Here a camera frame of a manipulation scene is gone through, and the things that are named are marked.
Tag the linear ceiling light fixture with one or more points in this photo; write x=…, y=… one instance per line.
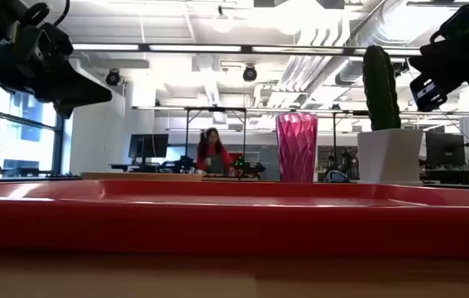
x=246, y=49

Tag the black round ceiling lamp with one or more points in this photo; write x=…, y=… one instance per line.
x=250, y=73
x=113, y=78

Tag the black background robot station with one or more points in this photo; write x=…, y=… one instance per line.
x=250, y=169

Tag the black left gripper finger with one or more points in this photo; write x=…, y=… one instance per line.
x=73, y=89
x=64, y=111

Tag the black computer monitor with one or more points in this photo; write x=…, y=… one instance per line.
x=148, y=145
x=445, y=149

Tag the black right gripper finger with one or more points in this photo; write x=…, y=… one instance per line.
x=426, y=94

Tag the pink faceted plastic cup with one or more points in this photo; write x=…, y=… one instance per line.
x=297, y=149

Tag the black background rig frame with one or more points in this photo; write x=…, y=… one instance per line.
x=187, y=132

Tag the large window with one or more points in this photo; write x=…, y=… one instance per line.
x=23, y=136

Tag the red plastic tray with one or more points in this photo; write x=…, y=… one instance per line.
x=234, y=227

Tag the dark rounded background object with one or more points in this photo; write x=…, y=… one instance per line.
x=336, y=176

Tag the person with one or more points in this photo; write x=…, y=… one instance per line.
x=213, y=155

